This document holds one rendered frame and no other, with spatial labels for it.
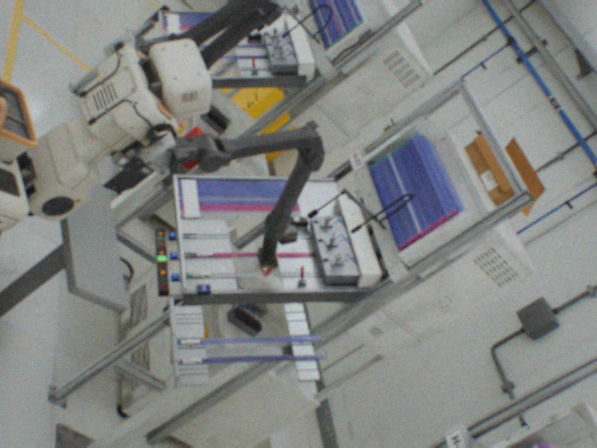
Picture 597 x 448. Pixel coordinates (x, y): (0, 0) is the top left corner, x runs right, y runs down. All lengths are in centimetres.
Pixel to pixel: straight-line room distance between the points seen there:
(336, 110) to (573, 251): 147
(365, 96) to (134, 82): 206
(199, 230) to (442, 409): 190
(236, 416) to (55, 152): 151
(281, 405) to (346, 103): 165
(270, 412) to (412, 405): 124
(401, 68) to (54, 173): 219
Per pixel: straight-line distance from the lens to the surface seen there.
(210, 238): 331
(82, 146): 268
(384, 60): 432
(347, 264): 322
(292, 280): 319
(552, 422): 253
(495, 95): 568
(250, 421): 375
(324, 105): 439
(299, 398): 366
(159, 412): 310
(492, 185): 357
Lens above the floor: 218
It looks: 19 degrees down
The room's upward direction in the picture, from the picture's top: 55 degrees clockwise
